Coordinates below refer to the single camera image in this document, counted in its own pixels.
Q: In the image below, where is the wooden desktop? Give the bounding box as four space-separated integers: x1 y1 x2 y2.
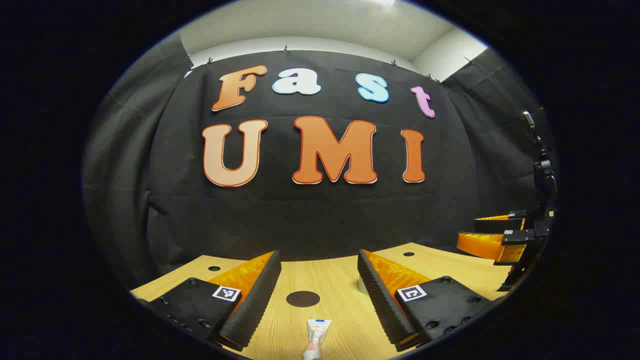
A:
129 242 516 360

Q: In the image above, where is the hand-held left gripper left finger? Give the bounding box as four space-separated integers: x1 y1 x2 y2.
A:
137 250 282 352

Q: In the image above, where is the white toothpaste tube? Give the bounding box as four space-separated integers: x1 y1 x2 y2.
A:
301 319 332 360

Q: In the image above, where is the dark brown round coaster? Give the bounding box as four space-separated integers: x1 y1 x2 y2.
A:
286 290 321 308

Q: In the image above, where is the black backdrop cloth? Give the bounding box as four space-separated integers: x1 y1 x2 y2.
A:
82 32 558 291

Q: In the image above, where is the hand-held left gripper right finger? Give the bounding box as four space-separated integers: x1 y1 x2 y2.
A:
357 248 506 352

